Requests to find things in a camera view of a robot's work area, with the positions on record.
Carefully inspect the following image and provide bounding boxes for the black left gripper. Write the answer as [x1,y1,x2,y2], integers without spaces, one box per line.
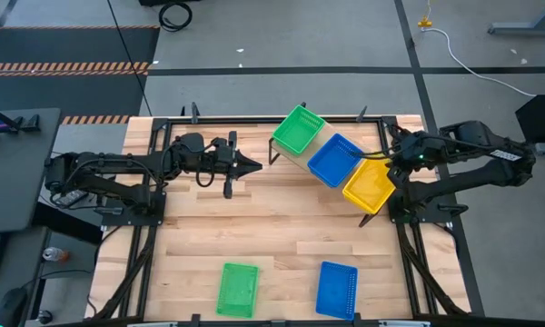
[211,130,264,200]

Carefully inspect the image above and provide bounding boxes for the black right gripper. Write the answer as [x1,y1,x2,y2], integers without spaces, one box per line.
[385,129,442,189]

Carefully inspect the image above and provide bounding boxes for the yellow plastic slotted basket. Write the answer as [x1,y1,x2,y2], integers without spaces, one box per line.
[342,156,397,215]

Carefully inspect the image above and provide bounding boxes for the blue plastic slotted basket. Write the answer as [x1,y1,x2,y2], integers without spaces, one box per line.
[315,260,360,322]
[306,133,365,189]

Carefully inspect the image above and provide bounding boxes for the green plastic slotted basket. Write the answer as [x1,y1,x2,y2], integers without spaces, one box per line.
[271,104,327,158]
[214,262,261,319]

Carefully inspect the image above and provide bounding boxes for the yellow plug connector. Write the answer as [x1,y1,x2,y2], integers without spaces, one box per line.
[416,0,434,29]

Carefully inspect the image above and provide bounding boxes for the black box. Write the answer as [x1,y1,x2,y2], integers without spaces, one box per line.
[514,93,545,145]

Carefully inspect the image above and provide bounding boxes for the black remote control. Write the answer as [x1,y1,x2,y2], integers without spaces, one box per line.
[54,189,91,209]

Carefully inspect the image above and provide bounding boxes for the grey metal table leg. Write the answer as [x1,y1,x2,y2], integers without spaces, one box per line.
[487,0,545,36]

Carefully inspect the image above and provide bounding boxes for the clear plastic bottle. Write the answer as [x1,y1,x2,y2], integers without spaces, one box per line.
[42,246,70,263]

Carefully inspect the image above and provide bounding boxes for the black hazard-striped floor mat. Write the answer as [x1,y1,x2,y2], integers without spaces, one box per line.
[0,25,161,125]

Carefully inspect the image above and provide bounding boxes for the grey side desk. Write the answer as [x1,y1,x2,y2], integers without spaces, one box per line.
[0,107,62,233]

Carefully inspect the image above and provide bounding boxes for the dark grey keyboard desk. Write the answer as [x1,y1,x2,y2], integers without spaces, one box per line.
[0,225,51,327]

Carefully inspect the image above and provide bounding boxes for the black computer mouse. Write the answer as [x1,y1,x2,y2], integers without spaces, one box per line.
[0,286,29,327]

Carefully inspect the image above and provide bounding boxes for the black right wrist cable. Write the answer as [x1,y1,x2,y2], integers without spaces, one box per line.
[356,151,394,161]

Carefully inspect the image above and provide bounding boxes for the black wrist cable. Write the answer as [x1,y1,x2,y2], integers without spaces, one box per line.
[356,151,394,161]
[193,154,216,189]

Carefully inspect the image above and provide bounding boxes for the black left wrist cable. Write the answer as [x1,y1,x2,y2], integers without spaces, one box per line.
[193,154,216,189]

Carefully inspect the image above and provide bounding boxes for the wooden shelf black wire legs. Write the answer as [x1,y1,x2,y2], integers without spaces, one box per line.
[267,101,399,229]

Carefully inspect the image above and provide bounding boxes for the long white cable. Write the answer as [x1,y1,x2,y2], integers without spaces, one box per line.
[420,26,545,99]

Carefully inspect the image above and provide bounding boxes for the thin black cable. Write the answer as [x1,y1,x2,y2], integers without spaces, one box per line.
[106,0,154,117]

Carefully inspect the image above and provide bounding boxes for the coiled black cable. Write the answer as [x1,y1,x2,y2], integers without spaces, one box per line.
[157,1,193,33]

